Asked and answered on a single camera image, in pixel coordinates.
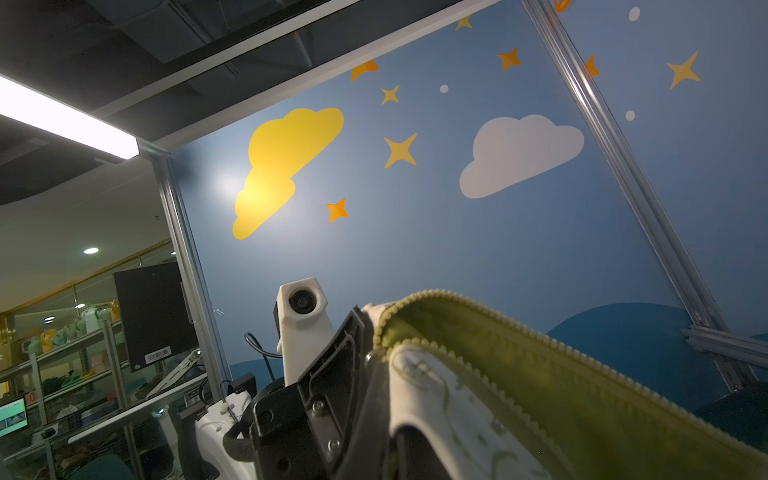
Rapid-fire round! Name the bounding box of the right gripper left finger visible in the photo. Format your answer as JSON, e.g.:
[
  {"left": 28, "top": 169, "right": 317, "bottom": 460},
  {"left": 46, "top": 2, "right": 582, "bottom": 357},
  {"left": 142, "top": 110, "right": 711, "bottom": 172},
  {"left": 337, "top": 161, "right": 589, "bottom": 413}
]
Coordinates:
[{"left": 335, "top": 354, "right": 390, "bottom": 479}]

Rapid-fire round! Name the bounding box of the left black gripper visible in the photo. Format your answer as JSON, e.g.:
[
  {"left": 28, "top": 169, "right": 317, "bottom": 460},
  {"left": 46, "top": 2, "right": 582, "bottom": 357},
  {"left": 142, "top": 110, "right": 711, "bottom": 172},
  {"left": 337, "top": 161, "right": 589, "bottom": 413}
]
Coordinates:
[{"left": 223, "top": 306, "right": 374, "bottom": 479}]

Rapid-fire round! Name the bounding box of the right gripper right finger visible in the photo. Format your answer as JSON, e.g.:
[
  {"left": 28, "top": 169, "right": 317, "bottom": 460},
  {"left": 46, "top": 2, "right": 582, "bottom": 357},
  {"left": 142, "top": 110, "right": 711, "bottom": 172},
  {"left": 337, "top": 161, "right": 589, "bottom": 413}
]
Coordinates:
[{"left": 394, "top": 426, "right": 450, "bottom": 480}]

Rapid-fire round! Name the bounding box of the cream green-lined hooded jacket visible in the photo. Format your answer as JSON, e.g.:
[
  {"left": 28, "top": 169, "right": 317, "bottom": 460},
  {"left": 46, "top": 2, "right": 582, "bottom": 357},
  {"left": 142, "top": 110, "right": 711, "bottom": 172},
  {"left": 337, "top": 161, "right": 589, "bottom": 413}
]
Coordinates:
[{"left": 366, "top": 290, "right": 767, "bottom": 479}]

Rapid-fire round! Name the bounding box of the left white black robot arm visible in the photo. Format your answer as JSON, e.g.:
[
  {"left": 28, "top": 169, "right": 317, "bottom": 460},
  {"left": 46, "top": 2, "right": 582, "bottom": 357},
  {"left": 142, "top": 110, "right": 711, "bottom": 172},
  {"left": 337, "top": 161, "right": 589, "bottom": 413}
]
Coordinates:
[{"left": 179, "top": 308, "right": 388, "bottom": 479}]

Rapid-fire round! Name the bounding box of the black monitor screen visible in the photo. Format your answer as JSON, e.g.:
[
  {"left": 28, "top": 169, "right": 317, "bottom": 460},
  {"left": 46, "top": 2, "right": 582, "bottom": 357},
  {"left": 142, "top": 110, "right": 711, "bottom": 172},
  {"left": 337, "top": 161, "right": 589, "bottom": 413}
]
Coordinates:
[{"left": 114, "top": 262, "right": 198, "bottom": 372}]

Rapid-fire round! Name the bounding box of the metal storage shelf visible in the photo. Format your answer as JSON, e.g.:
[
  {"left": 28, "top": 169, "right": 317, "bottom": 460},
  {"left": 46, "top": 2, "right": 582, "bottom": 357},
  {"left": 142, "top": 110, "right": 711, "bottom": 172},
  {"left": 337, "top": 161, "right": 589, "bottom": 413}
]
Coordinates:
[{"left": 1, "top": 320, "right": 144, "bottom": 479}]

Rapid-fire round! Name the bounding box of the ceiling light strip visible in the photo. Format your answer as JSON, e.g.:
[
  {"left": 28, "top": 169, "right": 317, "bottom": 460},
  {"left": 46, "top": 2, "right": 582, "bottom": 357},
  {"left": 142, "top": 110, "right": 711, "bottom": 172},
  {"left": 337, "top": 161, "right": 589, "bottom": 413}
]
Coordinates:
[{"left": 1, "top": 76, "right": 140, "bottom": 160}]

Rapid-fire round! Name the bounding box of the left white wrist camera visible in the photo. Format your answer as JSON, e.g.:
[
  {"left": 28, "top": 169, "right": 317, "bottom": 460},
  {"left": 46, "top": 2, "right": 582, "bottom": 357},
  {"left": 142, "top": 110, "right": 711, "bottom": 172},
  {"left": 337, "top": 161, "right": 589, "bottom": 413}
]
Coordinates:
[{"left": 276, "top": 277, "right": 335, "bottom": 386}]

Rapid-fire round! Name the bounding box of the left aluminium frame post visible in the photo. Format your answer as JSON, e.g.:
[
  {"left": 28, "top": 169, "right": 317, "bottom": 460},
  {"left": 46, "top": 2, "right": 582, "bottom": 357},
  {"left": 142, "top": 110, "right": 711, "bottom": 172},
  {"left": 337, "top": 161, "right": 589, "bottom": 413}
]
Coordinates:
[{"left": 522, "top": 1, "right": 758, "bottom": 392}]

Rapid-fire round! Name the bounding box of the rear aluminium frame bar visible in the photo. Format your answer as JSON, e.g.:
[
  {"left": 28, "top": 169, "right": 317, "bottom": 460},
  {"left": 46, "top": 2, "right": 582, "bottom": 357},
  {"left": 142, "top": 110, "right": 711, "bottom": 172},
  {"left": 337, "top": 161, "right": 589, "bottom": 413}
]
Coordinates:
[{"left": 682, "top": 325, "right": 768, "bottom": 369}]

